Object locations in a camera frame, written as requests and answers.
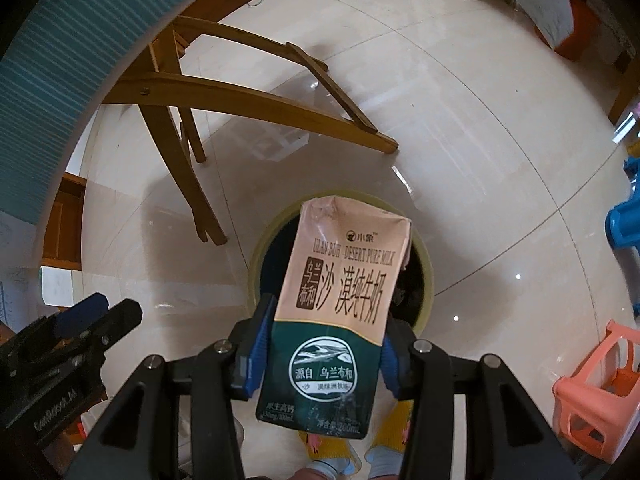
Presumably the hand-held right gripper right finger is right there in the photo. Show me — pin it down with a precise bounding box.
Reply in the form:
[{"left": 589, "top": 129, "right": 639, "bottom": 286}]
[{"left": 380, "top": 320, "right": 581, "bottom": 480}]

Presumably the green and beige milk carton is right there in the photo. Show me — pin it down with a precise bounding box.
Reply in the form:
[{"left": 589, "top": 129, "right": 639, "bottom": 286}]
[{"left": 255, "top": 196, "right": 413, "bottom": 440}]

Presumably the orange plastic bucket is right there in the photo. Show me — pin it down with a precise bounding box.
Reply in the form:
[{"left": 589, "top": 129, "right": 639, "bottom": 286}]
[{"left": 535, "top": 0, "right": 603, "bottom": 61}]

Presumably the blue plastic stool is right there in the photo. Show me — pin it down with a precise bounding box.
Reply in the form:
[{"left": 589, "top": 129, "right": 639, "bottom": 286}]
[{"left": 605, "top": 145, "right": 640, "bottom": 316}]

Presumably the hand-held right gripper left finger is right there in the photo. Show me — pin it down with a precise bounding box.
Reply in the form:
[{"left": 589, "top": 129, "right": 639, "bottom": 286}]
[{"left": 65, "top": 292, "right": 278, "bottom": 480}]

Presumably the pink plastic stool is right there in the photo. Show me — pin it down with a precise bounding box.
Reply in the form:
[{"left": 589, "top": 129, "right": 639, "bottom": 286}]
[{"left": 552, "top": 320, "right": 640, "bottom": 466}]

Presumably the person's left leg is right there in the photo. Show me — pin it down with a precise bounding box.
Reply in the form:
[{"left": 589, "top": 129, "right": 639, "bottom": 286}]
[{"left": 300, "top": 455, "right": 361, "bottom": 480}]

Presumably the person's right leg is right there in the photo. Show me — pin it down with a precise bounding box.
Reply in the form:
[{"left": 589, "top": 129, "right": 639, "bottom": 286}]
[{"left": 364, "top": 447, "right": 407, "bottom": 480}]

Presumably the person's leg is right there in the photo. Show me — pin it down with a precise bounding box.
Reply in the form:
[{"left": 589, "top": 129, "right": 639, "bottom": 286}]
[
  {"left": 300, "top": 455, "right": 361, "bottom": 480},
  {"left": 364, "top": 447, "right": 407, "bottom": 480}
]

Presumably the white pink-edged tablecloth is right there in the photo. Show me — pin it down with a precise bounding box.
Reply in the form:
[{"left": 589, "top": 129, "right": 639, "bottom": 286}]
[{"left": 480, "top": 0, "right": 576, "bottom": 51}]

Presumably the yellow embroidered slipper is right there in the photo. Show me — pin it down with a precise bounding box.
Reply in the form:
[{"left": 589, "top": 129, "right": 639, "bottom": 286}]
[
  {"left": 372, "top": 400, "right": 416, "bottom": 453},
  {"left": 299, "top": 430, "right": 351, "bottom": 466}
]

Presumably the black bin with yellow rim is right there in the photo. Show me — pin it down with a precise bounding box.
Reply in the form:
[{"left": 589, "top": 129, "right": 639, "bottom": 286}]
[{"left": 248, "top": 191, "right": 435, "bottom": 333}]

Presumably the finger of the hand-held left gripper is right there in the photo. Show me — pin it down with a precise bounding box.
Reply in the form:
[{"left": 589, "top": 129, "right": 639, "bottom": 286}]
[
  {"left": 0, "top": 294, "right": 109, "bottom": 361},
  {"left": 30, "top": 299, "right": 143, "bottom": 386}
]

